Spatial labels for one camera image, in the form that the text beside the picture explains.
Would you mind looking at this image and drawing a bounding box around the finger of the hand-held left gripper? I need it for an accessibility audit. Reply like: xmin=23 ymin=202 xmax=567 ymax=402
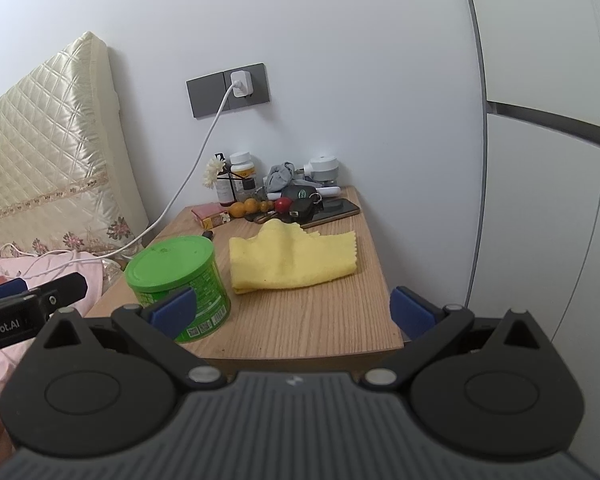
xmin=27 ymin=272 xmax=89 ymax=311
xmin=0 ymin=277 xmax=29 ymax=306

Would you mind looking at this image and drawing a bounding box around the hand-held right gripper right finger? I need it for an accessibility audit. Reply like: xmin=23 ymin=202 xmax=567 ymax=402
xmin=362 ymin=286 xmax=556 ymax=392

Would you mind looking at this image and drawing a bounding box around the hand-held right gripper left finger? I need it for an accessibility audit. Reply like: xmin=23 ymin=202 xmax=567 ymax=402
xmin=32 ymin=287 xmax=227 ymax=393

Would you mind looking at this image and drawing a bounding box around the green round can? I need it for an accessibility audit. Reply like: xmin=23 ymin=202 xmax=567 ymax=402
xmin=125 ymin=236 xmax=232 ymax=345

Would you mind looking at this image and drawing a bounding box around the yellow cleaning cloth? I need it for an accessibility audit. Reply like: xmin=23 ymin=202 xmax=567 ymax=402
xmin=229 ymin=220 xmax=358 ymax=295

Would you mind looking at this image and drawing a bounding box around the pink bedding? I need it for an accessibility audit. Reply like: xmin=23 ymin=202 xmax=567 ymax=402
xmin=0 ymin=227 xmax=131 ymax=401

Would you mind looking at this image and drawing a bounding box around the wooden bedside table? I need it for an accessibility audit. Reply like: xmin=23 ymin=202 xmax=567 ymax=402
xmin=82 ymin=186 xmax=406 ymax=376

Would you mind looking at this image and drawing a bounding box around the pink small box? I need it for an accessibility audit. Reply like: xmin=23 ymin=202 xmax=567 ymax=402
xmin=191 ymin=203 xmax=231 ymax=229

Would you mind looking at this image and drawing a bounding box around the dark smartphone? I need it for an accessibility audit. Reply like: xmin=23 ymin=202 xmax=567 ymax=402
xmin=300 ymin=197 xmax=362 ymax=228

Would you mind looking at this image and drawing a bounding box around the brown diffuser bottle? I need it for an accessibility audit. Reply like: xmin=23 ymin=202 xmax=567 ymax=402
xmin=214 ymin=152 xmax=236 ymax=206

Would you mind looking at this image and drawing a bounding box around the cream quilted headboard cushion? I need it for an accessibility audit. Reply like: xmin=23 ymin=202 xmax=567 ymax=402
xmin=0 ymin=31 xmax=150 ymax=256

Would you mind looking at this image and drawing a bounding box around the white artificial flower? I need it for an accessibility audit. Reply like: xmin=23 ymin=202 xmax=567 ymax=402
xmin=202 ymin=156 xmax=226 ymax=191

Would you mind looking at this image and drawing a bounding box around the black car key pouch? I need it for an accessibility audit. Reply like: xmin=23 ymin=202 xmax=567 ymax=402
xmin=280 ymin=184 xmax=323 ymax=206

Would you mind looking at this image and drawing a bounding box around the white pill bottle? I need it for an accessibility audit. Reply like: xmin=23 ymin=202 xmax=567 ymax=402
xmin=229 ymin=151 xmax=257 ymax=196

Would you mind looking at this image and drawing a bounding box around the white round plug-in device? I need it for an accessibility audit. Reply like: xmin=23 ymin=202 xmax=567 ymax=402
xmin=302 ymin=156 xmax=341 ymax=186

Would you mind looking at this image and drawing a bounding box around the white wardrobe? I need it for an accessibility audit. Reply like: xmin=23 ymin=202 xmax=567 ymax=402
xmin=457 ymin=0 xmax=600 ymax=480

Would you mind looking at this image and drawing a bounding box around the grey crumpled cloth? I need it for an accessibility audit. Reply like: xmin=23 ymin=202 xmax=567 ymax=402
xmin=263 ymin=161 xmax=297 ymax=193

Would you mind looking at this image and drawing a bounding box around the white charger plug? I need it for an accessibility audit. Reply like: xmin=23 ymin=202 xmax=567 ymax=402
xmin=230 ymin=71 xmax=253 ymax=99

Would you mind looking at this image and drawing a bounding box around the orange gourd bead string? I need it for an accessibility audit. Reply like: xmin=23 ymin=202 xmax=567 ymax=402
xmin=228 ymin=198 xmax=276 ymax=219

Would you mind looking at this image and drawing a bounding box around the white charger cable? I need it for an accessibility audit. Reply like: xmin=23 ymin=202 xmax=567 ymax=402
xmin=0 ymin=82 xmax=238 ymax=278

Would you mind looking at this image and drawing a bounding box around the grey wall socket panel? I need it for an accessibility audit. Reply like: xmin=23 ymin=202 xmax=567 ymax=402
xmin=186 ymin=62 xmax=271 ymax=121

